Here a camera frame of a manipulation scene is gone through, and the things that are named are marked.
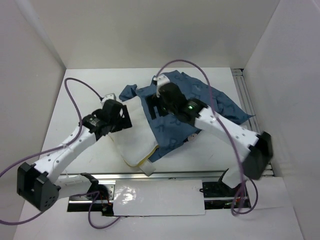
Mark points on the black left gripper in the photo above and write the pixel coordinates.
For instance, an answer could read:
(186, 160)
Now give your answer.
(124, 122)

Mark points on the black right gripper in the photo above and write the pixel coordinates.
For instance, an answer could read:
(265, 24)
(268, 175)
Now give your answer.
(152, 101)

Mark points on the blue cartoon print pillowcase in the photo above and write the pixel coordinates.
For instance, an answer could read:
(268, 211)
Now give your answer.
(169, 132)

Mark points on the white pillow with yellow edge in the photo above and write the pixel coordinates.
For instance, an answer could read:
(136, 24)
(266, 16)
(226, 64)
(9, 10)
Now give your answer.
(136, 144)

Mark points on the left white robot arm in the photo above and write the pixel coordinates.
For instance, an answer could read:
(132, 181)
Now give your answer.
(40, 183)

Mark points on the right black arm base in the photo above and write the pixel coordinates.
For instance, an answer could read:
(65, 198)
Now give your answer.
(217, 189)

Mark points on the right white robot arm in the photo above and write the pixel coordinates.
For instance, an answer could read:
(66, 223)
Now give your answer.
(253, 151)

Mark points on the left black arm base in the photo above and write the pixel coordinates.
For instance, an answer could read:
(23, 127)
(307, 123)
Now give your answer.
(94, 189)

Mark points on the white cover plate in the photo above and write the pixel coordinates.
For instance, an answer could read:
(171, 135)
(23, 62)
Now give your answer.
(133, 198)

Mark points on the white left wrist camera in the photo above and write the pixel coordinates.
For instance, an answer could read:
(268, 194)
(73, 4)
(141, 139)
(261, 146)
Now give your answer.
(110, 96)

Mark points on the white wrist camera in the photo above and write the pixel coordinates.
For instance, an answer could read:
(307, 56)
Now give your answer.
(110, 96)
(160, 81)

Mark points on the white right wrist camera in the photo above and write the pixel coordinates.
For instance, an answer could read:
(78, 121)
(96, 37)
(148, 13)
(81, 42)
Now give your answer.
(160, 81)

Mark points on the aluminium frame rail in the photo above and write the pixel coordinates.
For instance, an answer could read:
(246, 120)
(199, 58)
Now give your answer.
(81, 96)

